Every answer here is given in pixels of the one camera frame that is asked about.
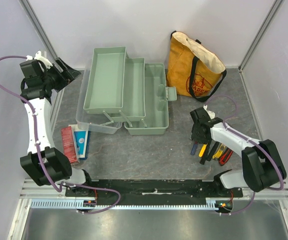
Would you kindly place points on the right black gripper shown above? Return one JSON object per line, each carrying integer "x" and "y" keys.
{"x": 198, "y": 135}

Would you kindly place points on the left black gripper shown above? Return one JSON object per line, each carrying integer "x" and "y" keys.
{"x": 70, "y": 74}

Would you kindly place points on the yellow handled screwdriver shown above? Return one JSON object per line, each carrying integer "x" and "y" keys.
{"x": 202, "y": 151}

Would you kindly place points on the blue red screwdriver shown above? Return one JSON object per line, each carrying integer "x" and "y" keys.
{"x": 194, "y": 148}

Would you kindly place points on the black rubber mallet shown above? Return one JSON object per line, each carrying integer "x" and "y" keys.
{"x": 204, "y": 158}

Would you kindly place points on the claw hammer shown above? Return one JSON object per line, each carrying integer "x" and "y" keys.
{"x": 213, "y": 151}

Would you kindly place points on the green plastic tool box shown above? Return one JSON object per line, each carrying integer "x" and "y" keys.
{"x": 120, "y": 91}

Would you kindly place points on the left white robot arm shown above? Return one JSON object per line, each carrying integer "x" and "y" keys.
{"x": 45, "y": 164}

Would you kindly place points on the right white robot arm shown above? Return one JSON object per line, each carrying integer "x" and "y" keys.
{"x": 262, "y": 166}

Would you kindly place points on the yellow utility knife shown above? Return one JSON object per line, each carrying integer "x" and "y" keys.
{"x": 219, "y": 152}

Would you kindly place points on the red black utility knife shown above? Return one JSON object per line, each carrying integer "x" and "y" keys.
{"x": 225, "y": 157}

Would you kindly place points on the yellow tote bag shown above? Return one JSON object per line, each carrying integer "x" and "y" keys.
{"x": 192, "y": 69}

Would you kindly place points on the blue white box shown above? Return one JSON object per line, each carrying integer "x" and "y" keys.
{"x": 82, "y": 139}

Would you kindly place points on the red box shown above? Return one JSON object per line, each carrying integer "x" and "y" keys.
{"x": 69, "y": 145}

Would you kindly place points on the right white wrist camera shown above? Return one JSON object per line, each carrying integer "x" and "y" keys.
{"x": 209, "y": 112}

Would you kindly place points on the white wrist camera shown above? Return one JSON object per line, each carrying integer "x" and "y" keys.
{"x": 209, "y": 112}
{"x": 39, "y": 55}

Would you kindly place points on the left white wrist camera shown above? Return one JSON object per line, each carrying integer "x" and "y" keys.
{"x": 39, "y": 55}

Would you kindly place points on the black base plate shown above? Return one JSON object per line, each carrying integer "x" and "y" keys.
{"x": 152, "y": 194}

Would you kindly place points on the aluminium frame rail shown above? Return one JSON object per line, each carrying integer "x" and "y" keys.
{"x": 30, "y": 190}

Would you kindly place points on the blue cable duct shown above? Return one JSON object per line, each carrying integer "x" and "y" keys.
{"x": 59, "y": 203}

